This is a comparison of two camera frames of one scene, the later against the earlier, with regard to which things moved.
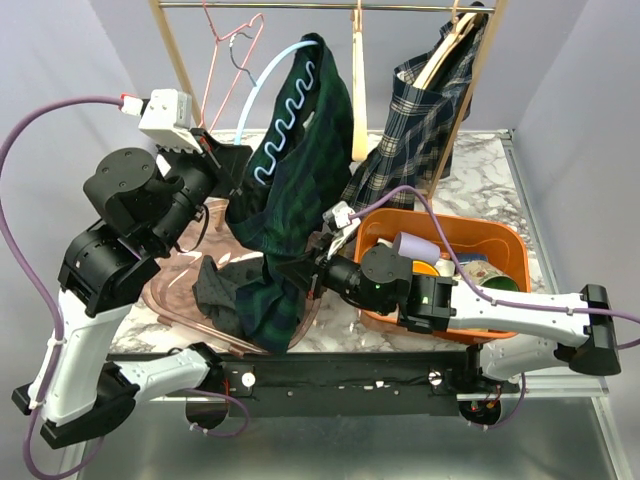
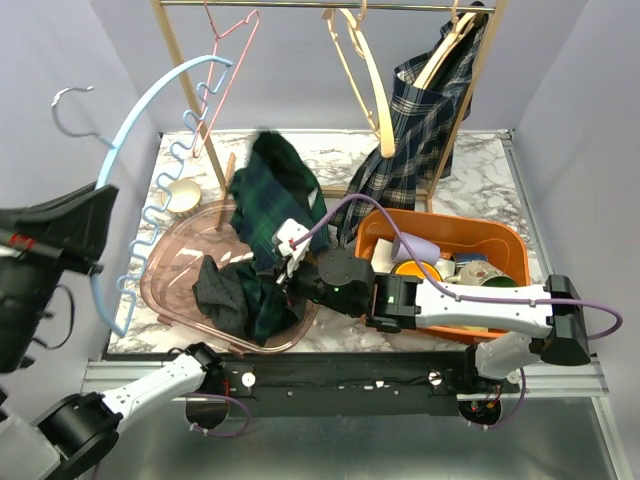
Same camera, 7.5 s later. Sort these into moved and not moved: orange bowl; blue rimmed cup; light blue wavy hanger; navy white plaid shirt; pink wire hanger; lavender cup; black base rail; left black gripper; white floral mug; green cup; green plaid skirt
Moved: pink wire hanger; green plaid skirt; left black gripper; light blue wavy hanger
Not moved: green cup; white floral mug; lavender cup; blue rimmed cup; orange bowl; black base rail; navy white plaid shirt
